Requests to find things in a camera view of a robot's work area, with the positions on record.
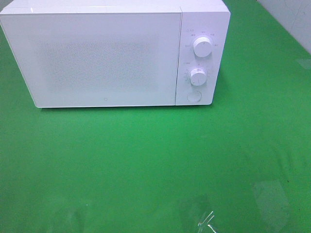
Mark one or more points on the round white door button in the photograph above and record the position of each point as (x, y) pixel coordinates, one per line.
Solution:
(194, 96)

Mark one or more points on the white microwave knob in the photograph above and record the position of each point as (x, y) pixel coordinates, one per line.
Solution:
(198, 77)
(202, 46)

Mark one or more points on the white microwave door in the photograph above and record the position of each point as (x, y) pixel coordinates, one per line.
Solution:
(94, 60)

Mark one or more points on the white microwave oven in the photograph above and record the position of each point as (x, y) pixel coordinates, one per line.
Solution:
(198, 18)

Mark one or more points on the clear tape patch on table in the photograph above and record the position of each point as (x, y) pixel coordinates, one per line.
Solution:
(272, 203)

